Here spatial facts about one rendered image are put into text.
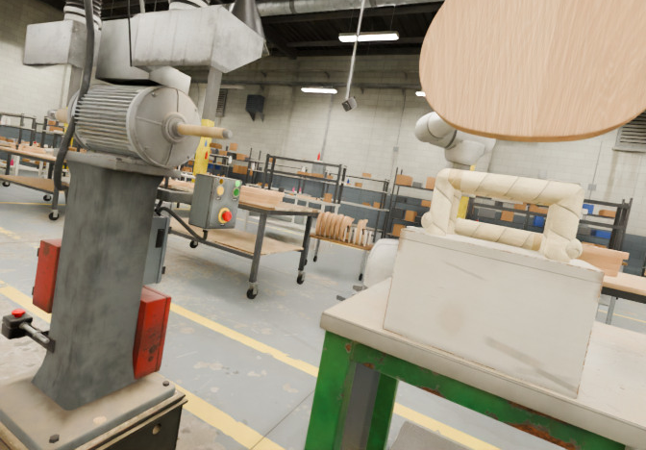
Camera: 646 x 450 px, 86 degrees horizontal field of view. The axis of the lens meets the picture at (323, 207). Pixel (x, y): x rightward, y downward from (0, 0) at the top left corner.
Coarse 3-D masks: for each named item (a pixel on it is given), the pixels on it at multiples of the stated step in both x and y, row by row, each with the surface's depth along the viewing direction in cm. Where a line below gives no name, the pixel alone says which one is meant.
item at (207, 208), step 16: (208, 176) 128; (208, 192) 128; (224, 192) 133; (160, 208) 134; (192, 208) 131; (208, 208) 128; (224, 208) 134; (192, 224) 131; (208, 224) 129; (224, 224) 136
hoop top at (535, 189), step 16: (448, 176) 55; (464, 176) 54; (480, 176) 53; (496, 176) 52; (512, 176) 51; (480, 192) 54; (496, 192) 52; (512, 192) 51; (528, 192) 50; (544, 192) 49; (560, 192) 48; (576, 192) 47
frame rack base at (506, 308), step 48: (432, 240) 55; (480, 240) 61; (432, 288) 54; (480, 288) 51; (528, 288) 48; (576, 288) 46; (432, 336) 54; (480, 336) 51; (528, 336) 48; (576, 336) 45; (576, 384) 45
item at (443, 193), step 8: (440, 184) 55; (448, 184) 55; (440, 192) 55; (448, 192) 55; (432, 200) 57; (440, 200) 55; (448, 200) 55; (432, 208) 56; (440, 208) 55; (448, 208) 55; (432, 216) 56; (440, 216) 55; (448, 216) 56; (432, 224) 56; (440, 224) 55; (432, 232) 56; (440, 232) 55
